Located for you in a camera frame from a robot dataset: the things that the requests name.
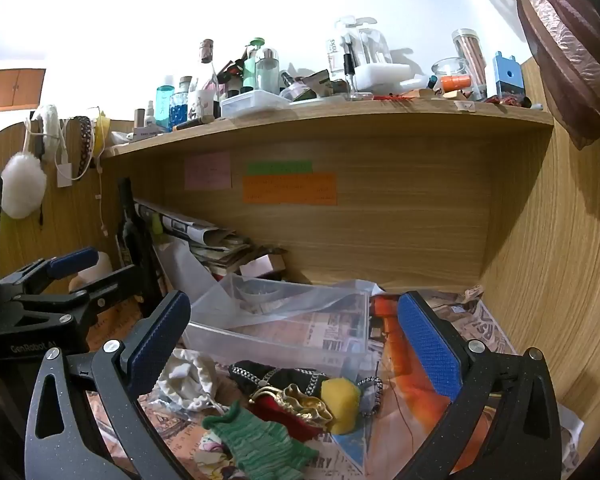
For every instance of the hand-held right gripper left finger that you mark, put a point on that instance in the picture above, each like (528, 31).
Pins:
(157, 340)

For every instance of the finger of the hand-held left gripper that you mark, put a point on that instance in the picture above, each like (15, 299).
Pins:
(110, 287)
(72, 261)

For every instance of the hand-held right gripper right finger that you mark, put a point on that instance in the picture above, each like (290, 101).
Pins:
(427, 345)

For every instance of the yellow sponge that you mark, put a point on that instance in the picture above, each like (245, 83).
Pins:
(342, 402)

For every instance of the clear plastic storage box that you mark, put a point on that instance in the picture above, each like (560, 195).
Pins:
(280, 330)

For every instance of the green knitted cloth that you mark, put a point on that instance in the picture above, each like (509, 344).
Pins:
(260, 442)

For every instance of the white plastic bottle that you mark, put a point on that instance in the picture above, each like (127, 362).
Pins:
(96, 270)

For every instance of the orange plastic bag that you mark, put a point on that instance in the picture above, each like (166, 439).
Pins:
(415, 390)

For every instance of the dark glass bottle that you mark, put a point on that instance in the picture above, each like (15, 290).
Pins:
(130, 240)

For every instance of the white fluffy pompom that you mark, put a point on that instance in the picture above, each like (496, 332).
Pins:
(24, 187)

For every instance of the stack of newspapers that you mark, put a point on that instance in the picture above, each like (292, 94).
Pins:
(210, 245)

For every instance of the dark patterned headband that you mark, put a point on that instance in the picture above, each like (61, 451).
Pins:
(85, 145)

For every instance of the small pink white box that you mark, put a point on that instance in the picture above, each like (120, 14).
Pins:
(262, 266)

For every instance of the yellow hanging item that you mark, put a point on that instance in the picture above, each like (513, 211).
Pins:
(102, 132)

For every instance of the red cloth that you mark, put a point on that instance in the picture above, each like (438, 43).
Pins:
(275, 415)

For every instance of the gold shiny pouch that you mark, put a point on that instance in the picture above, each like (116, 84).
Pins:
(300, 402)

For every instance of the pink sticky note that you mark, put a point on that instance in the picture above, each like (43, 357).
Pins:
(207, 170)

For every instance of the small white spray bottle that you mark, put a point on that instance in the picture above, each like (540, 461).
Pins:
(151, 116)

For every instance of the blue liquid bottle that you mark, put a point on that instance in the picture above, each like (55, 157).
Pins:
(165, 110)

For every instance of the wooden cabinet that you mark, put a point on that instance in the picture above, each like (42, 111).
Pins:
(10, 89)

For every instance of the orange sticky note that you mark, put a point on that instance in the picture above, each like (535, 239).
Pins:
(290, 189)

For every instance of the white mug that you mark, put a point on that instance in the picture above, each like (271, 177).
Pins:
(201, 105)

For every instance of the green sticky note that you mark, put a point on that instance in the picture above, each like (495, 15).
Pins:
(279, 167)

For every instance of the clear lidded plastic box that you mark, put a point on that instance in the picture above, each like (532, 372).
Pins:
(252, 104)

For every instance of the corked glass bottle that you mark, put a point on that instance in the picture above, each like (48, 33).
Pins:
(208, 60)

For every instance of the wooden shelf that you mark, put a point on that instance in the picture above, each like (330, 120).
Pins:
(330, 112)

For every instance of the pale green bottle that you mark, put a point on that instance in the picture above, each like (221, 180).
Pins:
(251, 67)

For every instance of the orange capped tube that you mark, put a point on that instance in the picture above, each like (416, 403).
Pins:
(456, 83)

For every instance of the clear bottle with silver cap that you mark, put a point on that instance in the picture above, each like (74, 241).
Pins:
(267, 72)

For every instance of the white foam box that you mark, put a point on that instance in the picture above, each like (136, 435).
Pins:
(380, 77)

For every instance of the round glass jar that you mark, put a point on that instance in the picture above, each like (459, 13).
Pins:
(447, 72)

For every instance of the blue plastic block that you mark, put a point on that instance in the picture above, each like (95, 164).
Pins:
(507, 77)

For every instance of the clear jar of sticks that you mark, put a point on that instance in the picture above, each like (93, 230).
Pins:
(470, 60)

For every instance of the brown curtain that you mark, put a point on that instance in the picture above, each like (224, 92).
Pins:
(565, 50)

